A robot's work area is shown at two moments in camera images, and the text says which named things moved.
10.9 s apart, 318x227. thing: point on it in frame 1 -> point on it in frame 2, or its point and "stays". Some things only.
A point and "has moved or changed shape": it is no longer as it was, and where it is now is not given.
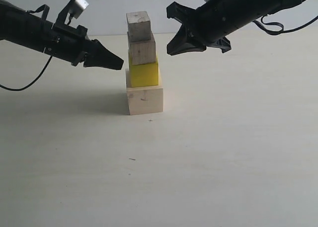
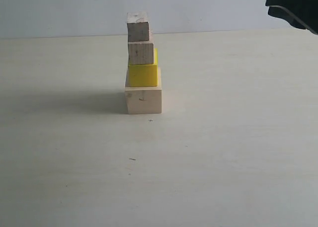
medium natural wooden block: x=142 y=52 has moved or changed shape
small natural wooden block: x=139 y=27 stays
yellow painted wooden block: x=143 y=75 stays
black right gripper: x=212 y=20 -> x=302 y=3
